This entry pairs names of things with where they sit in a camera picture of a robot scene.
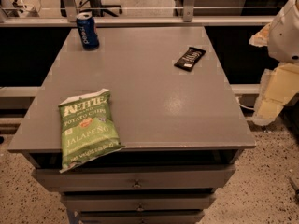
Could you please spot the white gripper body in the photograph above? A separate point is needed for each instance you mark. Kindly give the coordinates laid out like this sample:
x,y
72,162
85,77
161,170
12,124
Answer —
x,y
285,36

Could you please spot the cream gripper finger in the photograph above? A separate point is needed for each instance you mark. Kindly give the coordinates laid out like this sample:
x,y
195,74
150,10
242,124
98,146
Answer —
x,y
277,88
260,39

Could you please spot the black rxbar chocolate bar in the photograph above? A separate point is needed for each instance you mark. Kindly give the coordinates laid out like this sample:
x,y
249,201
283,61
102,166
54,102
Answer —
x,y
189,59

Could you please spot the green jalapeno chip bag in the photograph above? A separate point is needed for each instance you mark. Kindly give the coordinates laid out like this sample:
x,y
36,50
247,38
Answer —
x,y
87,129

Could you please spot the grey drawer cabinet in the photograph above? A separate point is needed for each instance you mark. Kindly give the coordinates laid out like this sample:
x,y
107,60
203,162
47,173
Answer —
x,y
165,116

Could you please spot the blue pepsi can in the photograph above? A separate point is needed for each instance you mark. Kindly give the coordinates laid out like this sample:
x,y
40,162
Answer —
x,y
87,31

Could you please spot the top grey drawer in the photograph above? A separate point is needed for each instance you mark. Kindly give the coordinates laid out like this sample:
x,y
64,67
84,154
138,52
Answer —
x,y
142,178

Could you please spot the grey drawer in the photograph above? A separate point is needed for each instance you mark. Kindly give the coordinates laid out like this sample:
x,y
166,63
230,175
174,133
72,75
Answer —
x,y
146,217
142,178
138,202

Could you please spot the grey metal railing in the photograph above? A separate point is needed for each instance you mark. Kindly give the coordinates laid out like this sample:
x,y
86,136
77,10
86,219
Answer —
x,y
137,13

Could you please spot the middle grey drawer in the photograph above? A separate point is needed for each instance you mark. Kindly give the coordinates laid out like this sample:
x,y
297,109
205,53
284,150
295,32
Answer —
x,y
138,202

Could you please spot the bottom grey drawer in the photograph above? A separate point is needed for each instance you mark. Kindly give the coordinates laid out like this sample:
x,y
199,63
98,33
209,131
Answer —
x,y
146,217

